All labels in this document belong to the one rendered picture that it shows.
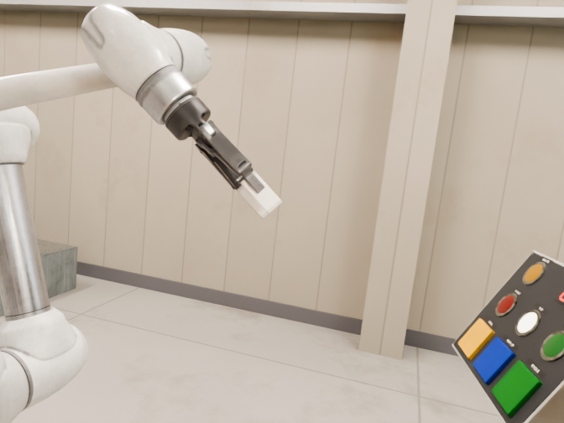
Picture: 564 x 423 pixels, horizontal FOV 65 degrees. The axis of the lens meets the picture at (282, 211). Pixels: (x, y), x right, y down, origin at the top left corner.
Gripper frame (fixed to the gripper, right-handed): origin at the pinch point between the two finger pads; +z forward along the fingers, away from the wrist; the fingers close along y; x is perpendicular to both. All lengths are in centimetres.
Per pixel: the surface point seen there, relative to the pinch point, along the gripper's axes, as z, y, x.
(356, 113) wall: -6, 229, -143
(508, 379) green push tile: 52, -3, -10
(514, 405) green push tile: 52, -8, -6
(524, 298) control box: 50, 6, -27
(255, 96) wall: -70, 260, -105
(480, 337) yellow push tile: 51, 11, -17
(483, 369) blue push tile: 52, 4, -10
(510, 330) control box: 51, 4, -20
